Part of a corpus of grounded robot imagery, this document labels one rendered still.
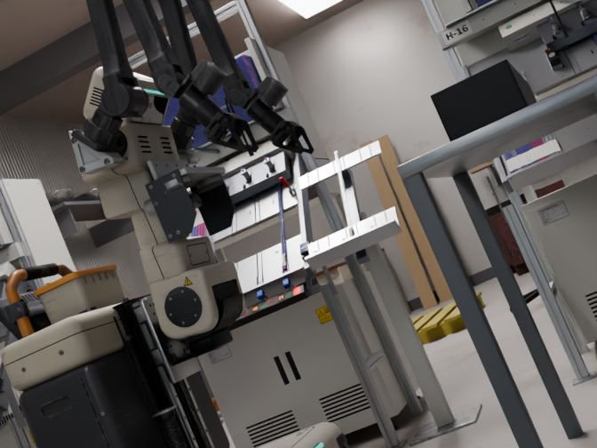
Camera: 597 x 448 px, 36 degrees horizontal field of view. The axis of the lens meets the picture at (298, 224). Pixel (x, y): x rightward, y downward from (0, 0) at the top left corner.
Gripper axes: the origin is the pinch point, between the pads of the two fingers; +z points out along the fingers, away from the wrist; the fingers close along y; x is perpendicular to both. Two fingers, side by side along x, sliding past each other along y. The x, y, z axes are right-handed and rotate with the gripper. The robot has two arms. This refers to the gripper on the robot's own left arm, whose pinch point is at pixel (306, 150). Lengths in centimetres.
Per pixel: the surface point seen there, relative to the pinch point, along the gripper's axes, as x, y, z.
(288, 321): 79, 104, 10
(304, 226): 41, 90, -6
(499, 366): -2, -57, 74
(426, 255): 146, 718, -12
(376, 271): 34, 80, 27
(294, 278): 54, 75, 6
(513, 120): -42, -56, 45
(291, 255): 50, 82, -1
